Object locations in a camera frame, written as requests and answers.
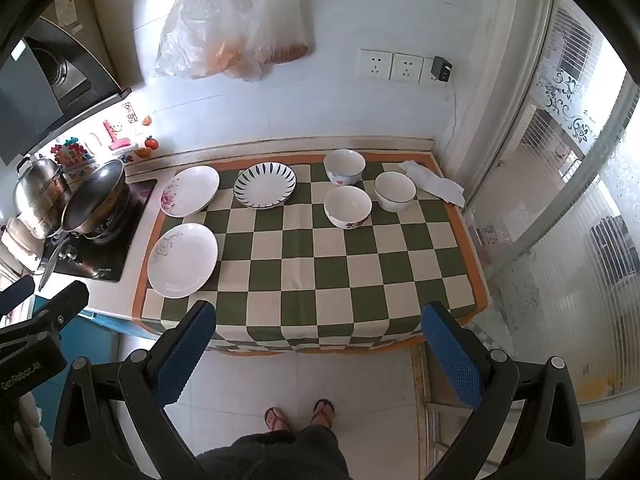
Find white pink floral plate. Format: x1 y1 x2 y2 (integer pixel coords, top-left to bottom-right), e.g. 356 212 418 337
160 165 220 218

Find colourful wall sticker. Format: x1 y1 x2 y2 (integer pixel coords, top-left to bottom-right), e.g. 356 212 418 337
51 142 97 167

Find clear plastic bag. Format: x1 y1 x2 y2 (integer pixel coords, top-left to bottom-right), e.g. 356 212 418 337
244 0 316 65
154 0 263 82

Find white tissue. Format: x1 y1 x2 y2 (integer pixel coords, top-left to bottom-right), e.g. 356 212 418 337
398 160 466 207

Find dark wok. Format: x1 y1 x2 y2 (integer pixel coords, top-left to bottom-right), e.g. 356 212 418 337
37 160 128 292

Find person's foot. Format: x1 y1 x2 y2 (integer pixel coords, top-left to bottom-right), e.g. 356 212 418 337
264 406 291 434
309 398 335 429

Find pink wall sticker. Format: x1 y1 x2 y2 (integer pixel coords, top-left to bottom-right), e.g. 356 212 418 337
104 119 139 154

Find steel cookware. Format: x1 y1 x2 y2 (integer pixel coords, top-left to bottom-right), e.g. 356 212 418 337
0 220 47 277

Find white wall socket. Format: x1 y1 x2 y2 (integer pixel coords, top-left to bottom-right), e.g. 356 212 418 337
420 57 453 86
391 52 425 84
360 49 394 81

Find person's legs and sandals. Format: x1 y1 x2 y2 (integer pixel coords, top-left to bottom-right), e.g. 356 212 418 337
195 425 351 480

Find black glass gas stove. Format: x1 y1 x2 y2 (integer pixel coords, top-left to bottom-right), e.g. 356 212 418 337
42 178 158 283

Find person's right foot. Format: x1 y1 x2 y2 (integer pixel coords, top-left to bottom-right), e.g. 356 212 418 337
309 398 335 429

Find person's left forearm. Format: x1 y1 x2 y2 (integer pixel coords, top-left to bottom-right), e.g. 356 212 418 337
12 390 51 467

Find green white checkered cloth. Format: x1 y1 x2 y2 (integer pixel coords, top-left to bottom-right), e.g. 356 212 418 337
131 151 490 356

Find black range hood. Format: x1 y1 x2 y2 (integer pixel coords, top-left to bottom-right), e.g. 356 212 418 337
0 15 132 166

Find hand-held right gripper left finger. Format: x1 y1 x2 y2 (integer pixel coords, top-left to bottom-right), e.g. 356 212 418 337
52 300 217 480

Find white floral bowl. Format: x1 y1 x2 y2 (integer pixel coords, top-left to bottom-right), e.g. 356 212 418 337
323 186 372 230
323 149 366 186

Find steel pot with lid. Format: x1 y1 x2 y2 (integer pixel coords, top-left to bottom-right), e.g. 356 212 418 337
12 156 69 238

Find white grey floral plate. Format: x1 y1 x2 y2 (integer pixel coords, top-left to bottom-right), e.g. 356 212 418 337
147 223 219 299

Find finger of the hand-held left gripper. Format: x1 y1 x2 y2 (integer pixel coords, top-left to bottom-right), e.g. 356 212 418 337
0 280 90 344
0 277 36 313

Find white dark-rimmed bowl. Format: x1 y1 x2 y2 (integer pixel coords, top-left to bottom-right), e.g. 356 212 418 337
374 171 417 212

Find person's left foot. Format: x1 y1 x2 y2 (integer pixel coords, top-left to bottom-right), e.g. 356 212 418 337
264 406 291 434

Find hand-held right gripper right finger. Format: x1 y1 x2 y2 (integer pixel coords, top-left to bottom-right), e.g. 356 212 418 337
422 301 586 480

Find white blue striped plate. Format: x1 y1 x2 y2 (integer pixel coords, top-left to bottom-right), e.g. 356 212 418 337
234 162 297 209

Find blue cabinet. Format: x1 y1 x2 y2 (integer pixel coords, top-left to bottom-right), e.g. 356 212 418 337
30 295 123 361

